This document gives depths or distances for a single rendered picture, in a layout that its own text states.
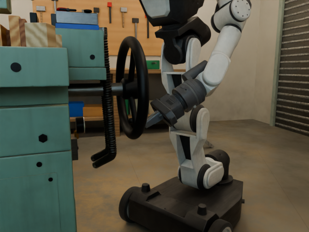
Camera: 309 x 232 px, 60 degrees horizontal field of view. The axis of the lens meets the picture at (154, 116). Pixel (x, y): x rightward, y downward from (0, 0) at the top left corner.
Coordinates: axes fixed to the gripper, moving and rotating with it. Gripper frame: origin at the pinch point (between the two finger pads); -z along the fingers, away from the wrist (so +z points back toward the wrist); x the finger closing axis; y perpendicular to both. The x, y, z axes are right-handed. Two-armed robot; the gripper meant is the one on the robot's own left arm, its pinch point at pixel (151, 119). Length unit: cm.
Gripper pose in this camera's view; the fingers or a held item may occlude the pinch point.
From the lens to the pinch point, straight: 83.6
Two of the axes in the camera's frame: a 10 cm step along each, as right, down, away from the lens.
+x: -4.9, -4.5, 7.5
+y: -3.2, -7.1, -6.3
